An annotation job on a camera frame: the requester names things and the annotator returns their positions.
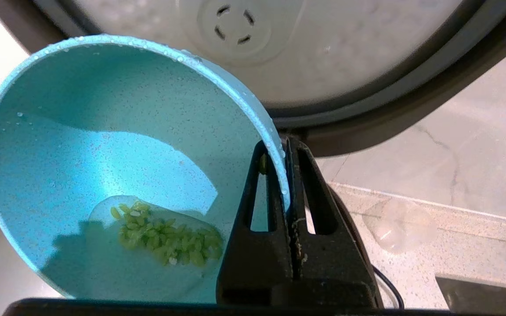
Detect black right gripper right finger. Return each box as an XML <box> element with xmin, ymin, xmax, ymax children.
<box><xmin>285</xmin><ymin>137</ymin><xmax>376</xmax><ymax>308</ymax></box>

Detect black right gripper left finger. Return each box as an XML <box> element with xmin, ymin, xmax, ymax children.
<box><xmin>217</xmin><ymin>140</ymin><xmax>295</xmax><ymax>307</ymax></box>

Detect green rice grains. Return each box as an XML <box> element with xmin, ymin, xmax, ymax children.
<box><xmin>110</xmin><ymin>201</ymin><xmax>224</xmax><ymax>267</ymax></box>

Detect teal bowl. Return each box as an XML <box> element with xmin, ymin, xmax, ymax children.
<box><xmin>0</xmin><ymin>34</ymin><xmax>291</xmax><ymax>304</ymax></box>

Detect black rice cooker lid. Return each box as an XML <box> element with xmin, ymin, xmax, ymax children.
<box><xmin>0</xmin><ymin>0</ymin><xmax>506</xmax><ymax>158</ymax></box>

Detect steel sink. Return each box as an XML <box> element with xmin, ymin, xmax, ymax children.
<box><xmin>435</xmin><ymin>274</ymin><xmax>506</xmax><ymax>310</ymax></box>

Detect black power cord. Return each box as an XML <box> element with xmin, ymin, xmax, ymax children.
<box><xmin>372</xmin><ymin>265</ymin><xmax>405</xmax><ymax>309</ymax></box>

